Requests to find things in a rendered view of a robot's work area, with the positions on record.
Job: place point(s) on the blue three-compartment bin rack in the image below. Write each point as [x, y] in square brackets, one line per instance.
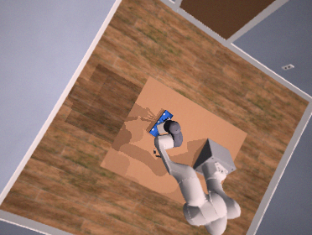
[154, 130]

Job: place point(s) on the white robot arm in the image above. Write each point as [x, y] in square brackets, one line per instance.
[200, 208]

